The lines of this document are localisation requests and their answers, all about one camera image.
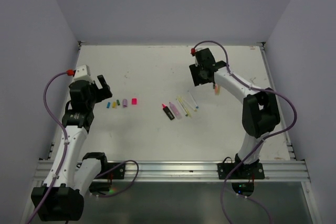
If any lilac highlighter cap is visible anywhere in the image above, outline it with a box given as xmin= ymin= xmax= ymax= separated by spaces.
xmin=122 ymin=99 xmax=128 ymax=108

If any orange clear pen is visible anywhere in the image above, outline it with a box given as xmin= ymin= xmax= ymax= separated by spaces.
xmin=215 ymin=84 xmax=221 ymax=95

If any pink highlighter cap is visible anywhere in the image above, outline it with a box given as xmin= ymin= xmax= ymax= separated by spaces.
xmin=131 ymin=98 xmax=138 ymax=105

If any yellow clear pen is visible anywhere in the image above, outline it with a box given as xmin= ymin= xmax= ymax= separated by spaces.
xmin=177 ymin=96 xmax=192 ymax=118

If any white blue marker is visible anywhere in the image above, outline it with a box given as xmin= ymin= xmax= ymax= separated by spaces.
xmin=187 ymin=90 xmax=199 ymax=109

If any white green marker body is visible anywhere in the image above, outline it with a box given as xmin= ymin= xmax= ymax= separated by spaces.
xmin=176 ymin=99 xmax=188 ymax=117

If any lilac highlighter body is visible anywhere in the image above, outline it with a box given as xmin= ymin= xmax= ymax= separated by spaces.
xmin=169 ymin=102 xmax=182 ymax=119

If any black pink highlighter body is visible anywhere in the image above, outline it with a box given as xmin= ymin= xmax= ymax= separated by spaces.
xmin=162 ymin=103 xmax=175 ymax=120

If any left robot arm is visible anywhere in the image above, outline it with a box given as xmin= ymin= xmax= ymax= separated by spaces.
xmin=28 ymin=75 xmax=112 ymax=223

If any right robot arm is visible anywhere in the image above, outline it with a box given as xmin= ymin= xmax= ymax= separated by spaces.
xmin=189 ymin=48 xmax=280 ymax=179

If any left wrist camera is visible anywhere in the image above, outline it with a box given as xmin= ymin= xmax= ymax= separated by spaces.
xmin=73 ymin=65 xmax=92 ymax=83

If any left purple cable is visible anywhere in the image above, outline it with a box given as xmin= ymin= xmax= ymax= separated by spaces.
xmin=25 ymin=69 xmax=76 ymax=224

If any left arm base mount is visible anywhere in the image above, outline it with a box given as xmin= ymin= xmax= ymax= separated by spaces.
xmin=75 ymin=161 xmax=126 ymax=195

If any aluminium front rail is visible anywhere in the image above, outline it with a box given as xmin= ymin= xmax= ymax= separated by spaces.
xmin=34 ymin=159 xmax=310 ymax=183

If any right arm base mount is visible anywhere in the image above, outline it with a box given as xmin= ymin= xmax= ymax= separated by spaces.
xmin=217 ymin=154 xmax=265 ymax=197

